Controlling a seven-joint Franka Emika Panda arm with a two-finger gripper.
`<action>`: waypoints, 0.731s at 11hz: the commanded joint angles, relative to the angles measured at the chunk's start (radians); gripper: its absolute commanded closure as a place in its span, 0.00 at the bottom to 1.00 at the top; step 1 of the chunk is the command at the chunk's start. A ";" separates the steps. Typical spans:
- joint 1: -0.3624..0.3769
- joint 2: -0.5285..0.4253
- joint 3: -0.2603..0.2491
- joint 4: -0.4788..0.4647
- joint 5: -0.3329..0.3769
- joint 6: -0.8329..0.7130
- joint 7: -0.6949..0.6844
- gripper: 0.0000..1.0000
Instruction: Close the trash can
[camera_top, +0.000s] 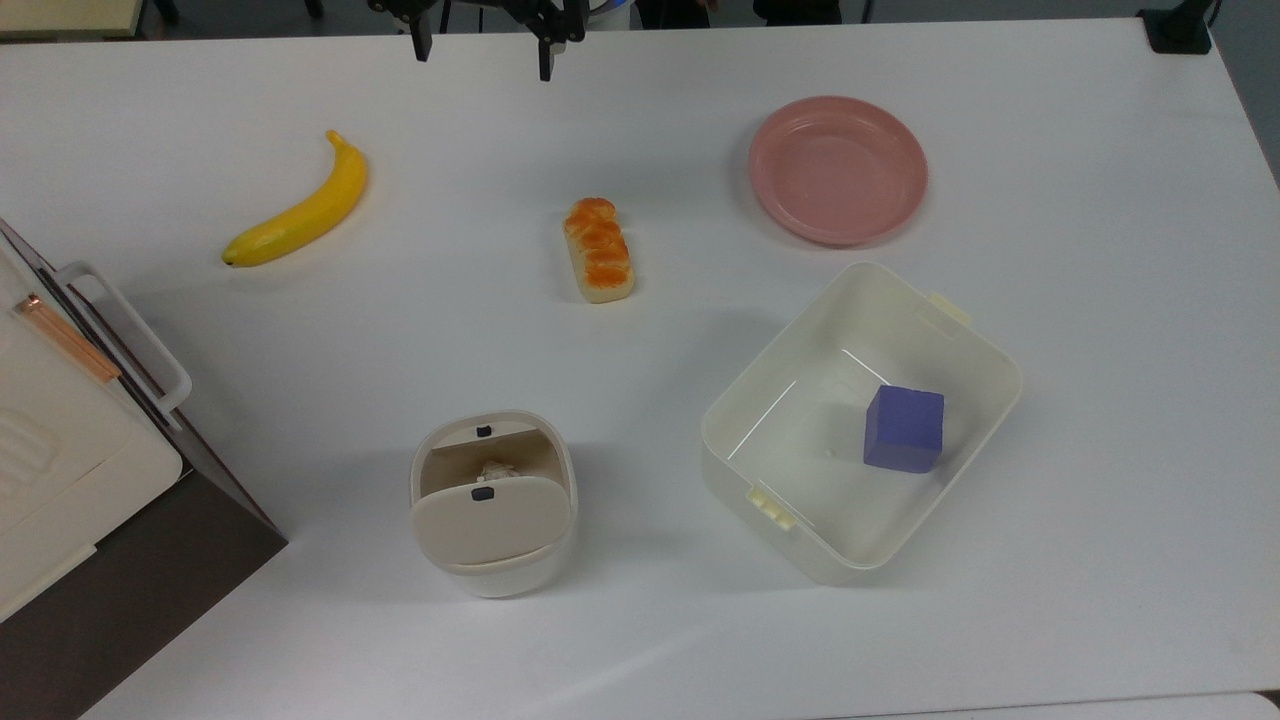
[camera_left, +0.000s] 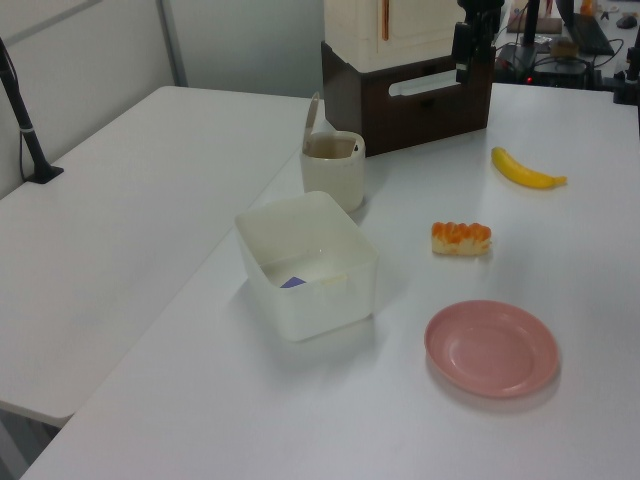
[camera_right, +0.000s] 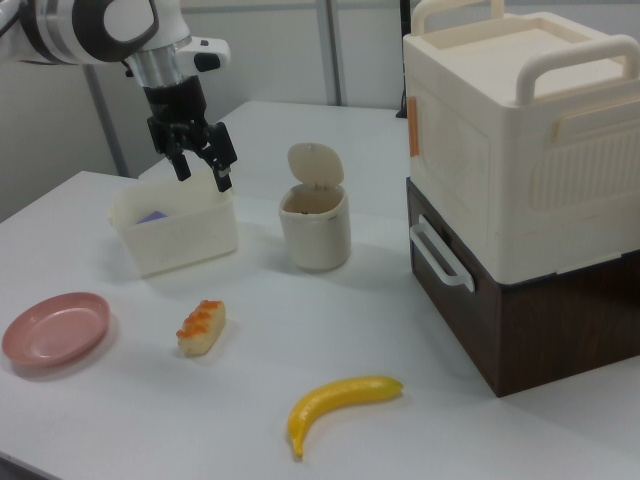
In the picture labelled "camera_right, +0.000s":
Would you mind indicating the purple flat item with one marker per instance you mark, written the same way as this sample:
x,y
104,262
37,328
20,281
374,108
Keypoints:
x,y
152,217

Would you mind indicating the beige trash can lid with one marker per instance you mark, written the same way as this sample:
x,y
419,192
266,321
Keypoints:
x,y
315,162

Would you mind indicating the yellow toy banana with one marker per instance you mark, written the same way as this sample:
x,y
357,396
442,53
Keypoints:
x,y
330,400

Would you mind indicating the white translucent plastic bin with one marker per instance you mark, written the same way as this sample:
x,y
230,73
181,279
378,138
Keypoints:
x,y
180,240

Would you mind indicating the dark brown wooden drawer box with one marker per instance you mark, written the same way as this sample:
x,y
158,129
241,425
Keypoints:
x,y
540,330

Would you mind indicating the toy sushi with orange roe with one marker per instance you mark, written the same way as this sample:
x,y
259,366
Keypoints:
x,y
202,327

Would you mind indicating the cream plastic toy box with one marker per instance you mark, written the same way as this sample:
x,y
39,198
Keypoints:
x,y
510,165

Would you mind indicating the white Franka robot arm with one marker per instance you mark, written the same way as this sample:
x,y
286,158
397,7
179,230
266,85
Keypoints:
x,y
75,30

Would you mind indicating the beige round trash can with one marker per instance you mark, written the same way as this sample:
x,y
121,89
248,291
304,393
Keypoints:
x,y
315,235

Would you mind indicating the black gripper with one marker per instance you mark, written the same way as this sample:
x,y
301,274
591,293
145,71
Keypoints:
x,y
175,105

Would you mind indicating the pink plastic plate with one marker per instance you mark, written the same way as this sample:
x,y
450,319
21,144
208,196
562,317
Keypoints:
x,y
55,330

